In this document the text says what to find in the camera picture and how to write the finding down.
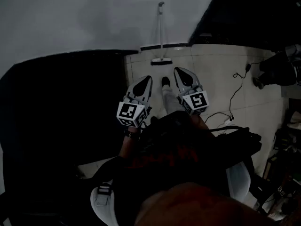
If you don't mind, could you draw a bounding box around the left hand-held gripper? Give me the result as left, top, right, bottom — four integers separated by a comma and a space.
116, 75, 153, 128

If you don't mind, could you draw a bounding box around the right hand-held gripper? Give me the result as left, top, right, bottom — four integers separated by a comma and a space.
173, 66, 210, 116

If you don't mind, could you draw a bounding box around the white broom with long handle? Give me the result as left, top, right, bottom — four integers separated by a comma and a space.
150, 1, 174, 67

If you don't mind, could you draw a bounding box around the person's left forearm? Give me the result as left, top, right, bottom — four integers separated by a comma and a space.
118, 126, 142, 161

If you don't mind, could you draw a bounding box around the person's right forearm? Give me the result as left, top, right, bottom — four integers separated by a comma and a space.
189, 113, 210, 136

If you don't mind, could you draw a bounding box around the dark wristwatch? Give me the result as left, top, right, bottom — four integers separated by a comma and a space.
124, 128, 140, 139

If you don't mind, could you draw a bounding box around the person's grey trouser leg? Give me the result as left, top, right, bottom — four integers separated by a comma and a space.
161, 84, 187, 115

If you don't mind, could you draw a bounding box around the black chest-mounted device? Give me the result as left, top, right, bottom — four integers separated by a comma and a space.
210, 125, 262, 157

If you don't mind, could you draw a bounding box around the person's black shirt red print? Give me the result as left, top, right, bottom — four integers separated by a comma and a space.
94, 111, 236, 226

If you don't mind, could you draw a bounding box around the black skirting board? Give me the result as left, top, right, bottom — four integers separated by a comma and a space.
140, 43, 189, 53

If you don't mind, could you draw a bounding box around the large black furniture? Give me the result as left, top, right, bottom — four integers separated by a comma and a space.
0, 49, 140, 197

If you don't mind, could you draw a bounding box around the white harness vest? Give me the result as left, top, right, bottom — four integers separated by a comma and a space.
90, 161, 250, 226

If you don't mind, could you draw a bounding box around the dark cabinet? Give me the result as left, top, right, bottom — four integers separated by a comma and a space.
187, 0, 301, 54

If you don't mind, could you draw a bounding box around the cluttered shelf of items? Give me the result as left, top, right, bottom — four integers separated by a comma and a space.
262, 97, 301, 222

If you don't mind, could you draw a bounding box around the black cable with adapter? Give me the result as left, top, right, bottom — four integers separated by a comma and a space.
204, 62, 262, 127

